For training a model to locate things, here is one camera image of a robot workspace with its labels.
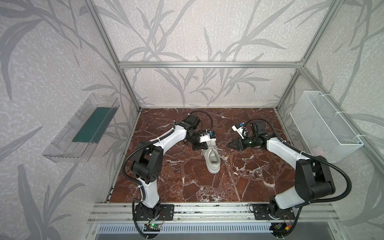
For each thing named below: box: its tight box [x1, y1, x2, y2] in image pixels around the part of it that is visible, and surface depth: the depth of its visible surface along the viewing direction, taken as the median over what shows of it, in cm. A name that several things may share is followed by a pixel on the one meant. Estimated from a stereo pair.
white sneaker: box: [201, 141, 221, 174], surface depth 88 cm
